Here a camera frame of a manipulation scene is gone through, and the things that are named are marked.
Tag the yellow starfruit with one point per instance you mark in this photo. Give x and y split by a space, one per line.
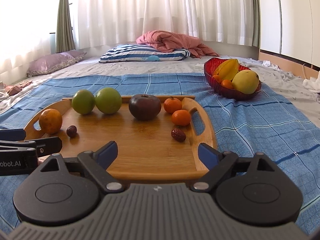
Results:
228 70

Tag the white clothes pile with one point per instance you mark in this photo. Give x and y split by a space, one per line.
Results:
312 86

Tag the white sheer curtain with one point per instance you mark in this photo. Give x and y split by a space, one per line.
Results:
162 10
25 20

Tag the blue striped pillow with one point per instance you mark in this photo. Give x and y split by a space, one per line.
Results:
130 53

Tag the red date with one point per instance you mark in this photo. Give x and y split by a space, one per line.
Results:
178 135
71 131

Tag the dark purple round fruit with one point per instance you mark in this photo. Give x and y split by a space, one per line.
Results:
145 107

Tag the green apple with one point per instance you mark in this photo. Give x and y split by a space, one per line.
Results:
108 100
83 102

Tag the pink blanket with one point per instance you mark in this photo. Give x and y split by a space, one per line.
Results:
175 41

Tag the yellow mango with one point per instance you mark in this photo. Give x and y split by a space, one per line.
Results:
245 82

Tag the small orange kumquat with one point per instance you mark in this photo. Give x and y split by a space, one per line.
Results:
227 84
217 78

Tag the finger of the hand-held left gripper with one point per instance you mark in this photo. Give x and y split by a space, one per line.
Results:
48 145
12 135

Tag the wooden tray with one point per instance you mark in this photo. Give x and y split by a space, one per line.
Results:
150 150

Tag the red glass bowl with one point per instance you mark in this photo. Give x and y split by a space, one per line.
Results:
225 92

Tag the blue checked sheet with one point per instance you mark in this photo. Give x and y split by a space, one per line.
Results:
250 135

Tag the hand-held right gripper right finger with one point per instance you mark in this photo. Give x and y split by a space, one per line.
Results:
207 155

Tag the green curtain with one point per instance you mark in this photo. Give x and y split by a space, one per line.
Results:
256 12
65 22

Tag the pink cloth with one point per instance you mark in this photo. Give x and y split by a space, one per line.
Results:
17 87

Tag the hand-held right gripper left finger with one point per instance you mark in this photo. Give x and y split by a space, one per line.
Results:
107 153

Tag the small tangerine with stem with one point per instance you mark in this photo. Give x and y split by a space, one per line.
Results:
173 105

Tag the white wardrobe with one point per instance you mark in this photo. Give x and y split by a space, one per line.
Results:
292 12

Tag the purple pillow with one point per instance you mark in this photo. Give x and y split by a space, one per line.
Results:
52 62

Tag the white crumpled cloth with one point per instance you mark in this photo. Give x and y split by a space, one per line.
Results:
270 65

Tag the large orange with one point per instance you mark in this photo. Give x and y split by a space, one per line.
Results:
50 121

